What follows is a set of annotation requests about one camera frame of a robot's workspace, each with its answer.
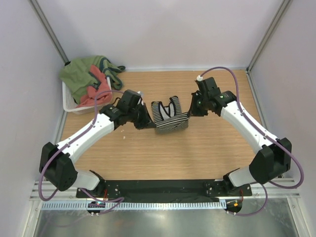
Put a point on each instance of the green tank top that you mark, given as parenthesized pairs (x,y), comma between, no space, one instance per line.
(76,78)

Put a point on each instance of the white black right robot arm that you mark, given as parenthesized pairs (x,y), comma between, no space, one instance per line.
(272,157)

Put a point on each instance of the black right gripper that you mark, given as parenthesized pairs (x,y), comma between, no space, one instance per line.
(194,111)

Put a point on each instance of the salmon red tank top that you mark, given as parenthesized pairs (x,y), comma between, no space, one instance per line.
(99,90)

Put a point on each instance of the white plastic basket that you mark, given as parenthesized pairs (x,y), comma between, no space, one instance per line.
(70,106)

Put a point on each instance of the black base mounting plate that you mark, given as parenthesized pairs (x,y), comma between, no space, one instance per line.
(174,189)

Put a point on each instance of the black white striped tank top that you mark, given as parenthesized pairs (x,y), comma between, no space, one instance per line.
(169,118)

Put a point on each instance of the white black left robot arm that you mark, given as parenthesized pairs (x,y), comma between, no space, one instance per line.
(57,163)

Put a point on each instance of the slotted grey cable duct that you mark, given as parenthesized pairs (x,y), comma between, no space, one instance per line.
(93,205)

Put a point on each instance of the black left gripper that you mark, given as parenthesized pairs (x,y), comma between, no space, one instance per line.
(147,122)

